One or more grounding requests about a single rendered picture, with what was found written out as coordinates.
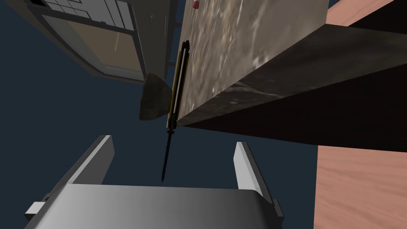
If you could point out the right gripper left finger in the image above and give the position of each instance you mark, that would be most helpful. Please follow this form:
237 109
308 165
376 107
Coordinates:
93 162

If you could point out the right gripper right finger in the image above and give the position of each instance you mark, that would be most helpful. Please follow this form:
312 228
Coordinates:
248 170

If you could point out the black and yellow screwdriver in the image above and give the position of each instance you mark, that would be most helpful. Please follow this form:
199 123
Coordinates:
177 92

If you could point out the grey framed window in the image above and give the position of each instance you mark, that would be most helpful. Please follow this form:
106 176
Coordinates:
92 38

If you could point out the small red object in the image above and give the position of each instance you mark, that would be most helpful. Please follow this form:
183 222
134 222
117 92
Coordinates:
196 4

